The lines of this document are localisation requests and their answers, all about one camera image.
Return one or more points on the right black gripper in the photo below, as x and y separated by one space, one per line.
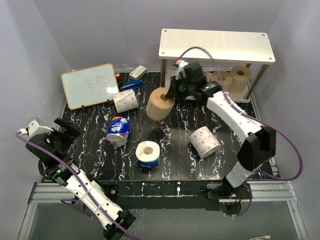
173 93

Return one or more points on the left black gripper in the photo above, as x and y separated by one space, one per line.
72 131

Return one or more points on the brown roll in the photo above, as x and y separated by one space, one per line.
240 77
159 106
222 77
207 76

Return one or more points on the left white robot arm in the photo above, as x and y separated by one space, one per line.
62 170

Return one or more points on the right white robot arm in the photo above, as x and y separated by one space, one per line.
257 141

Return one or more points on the white two-tier shelf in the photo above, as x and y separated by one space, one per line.
224 46

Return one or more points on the blue stapler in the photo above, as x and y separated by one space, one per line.
131 85

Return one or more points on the white green cardboard box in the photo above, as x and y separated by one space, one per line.
138 72

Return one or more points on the small framed whiteboard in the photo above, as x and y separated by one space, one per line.
89 86

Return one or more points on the white red-dotted roll rear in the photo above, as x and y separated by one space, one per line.
125 101

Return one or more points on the white red-dotted roll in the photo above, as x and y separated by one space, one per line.
204 142
125 101

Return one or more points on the blue wrapped roll lying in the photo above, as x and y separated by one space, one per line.
119 131

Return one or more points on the small red cap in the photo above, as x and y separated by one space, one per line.
118 76

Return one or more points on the white red-dotted roll right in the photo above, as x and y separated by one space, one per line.
204 142

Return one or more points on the blue wrapped roll upright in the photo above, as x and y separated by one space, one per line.
148 155

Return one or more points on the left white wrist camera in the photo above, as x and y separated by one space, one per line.
35 127

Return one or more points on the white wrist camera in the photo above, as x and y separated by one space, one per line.
180 73
35 127

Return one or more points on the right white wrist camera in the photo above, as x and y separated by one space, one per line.
180 73

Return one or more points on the aluminium front rail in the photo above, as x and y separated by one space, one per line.
170 210

